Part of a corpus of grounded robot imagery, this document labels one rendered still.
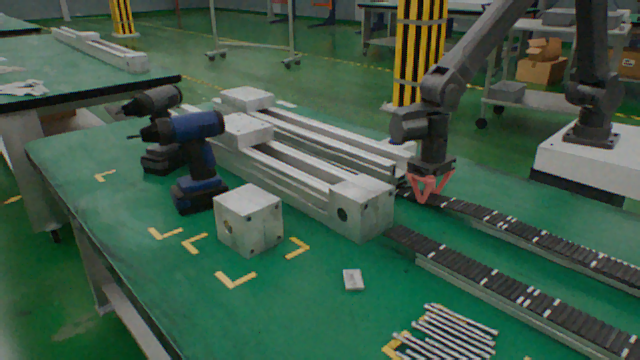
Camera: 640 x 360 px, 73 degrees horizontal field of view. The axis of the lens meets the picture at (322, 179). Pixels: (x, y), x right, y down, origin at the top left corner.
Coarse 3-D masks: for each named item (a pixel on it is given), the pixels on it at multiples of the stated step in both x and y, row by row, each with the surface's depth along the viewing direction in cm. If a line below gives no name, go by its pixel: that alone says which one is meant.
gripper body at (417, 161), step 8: (424, 144) 93; (432, 144) 91; (440, 144) 91; (424, 152) 93; (432, 152) 92; (440, 152) 92; (408, 160) 95; (416, 160) 95; (424, 160) 94; (432, 160) 93; (440, 160) 93; (448, 160) 95; (424, 168) 92; (432, 168) 91
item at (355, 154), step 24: (264, 120) 132; (288, 120) 135; (312, 120) 129; (288, 144) 127; (312, 144) 118; (336, 144) 112; (360, 144) 115; (384, 144) 111; (360, 168) 107; (384, 168) 101
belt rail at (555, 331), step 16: (416, 256) 79; (432, 272) 78; (448, 272) 75; (464, 288) 73; (480, 288) 71; (496, 304) 69; (512, 304) 67; (528, 320) 66; (544, 320) 64; (560, 336) 63; (576, 336) 61; (592, 352) 60; (608, 352) 58
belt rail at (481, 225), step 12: (480, 228) 90; (492, 228) 88; (516, 240) 84; (540, 252) 82; (552, 252) 80; (564, 264) 79; (576, 264) 77; (600, 276) 75; (624, 288) 72; (636, 288) 71
